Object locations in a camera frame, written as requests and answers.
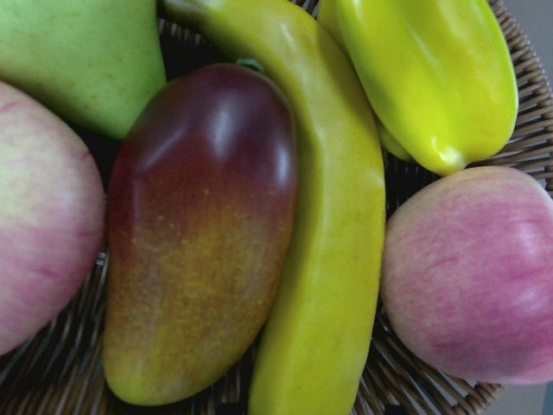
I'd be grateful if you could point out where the yellow banana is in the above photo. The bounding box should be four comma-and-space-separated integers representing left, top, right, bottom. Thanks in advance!
162, 1, 385, 414

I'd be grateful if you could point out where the red yellow mango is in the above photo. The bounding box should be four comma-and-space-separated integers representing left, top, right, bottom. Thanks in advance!
103, 64, 298, 406

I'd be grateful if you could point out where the pink apple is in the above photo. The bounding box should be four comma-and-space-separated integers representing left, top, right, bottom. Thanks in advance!
381, 167, 552, 384
1, 84, 105, 354

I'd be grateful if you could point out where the green apple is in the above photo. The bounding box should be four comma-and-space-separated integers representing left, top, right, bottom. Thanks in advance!
1, 1, 167, 140

